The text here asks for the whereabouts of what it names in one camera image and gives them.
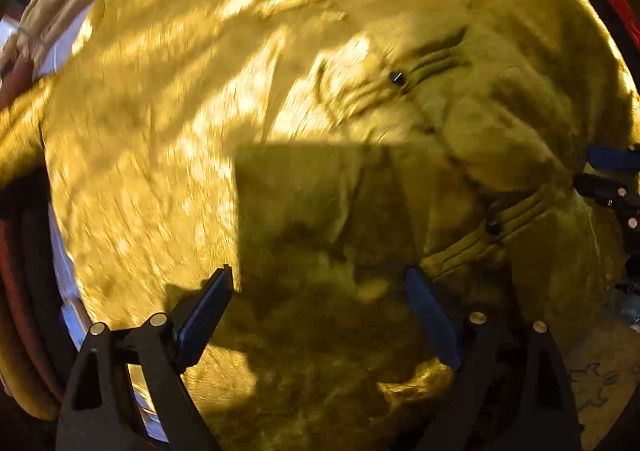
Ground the blue plaid bed sheet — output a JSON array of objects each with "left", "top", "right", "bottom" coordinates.
[{"left": 48, "top": 205, "right": 168, "bottom": 442}]

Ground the mustard yellow folded garment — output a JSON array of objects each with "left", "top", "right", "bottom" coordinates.
[{"left": 1, "top": 220, "right": 64, "bottom": 422}]

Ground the gold brocade jacket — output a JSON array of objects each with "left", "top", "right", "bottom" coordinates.
[{"left": 1, "top": 0, "right": 639, "bottom": 450}]

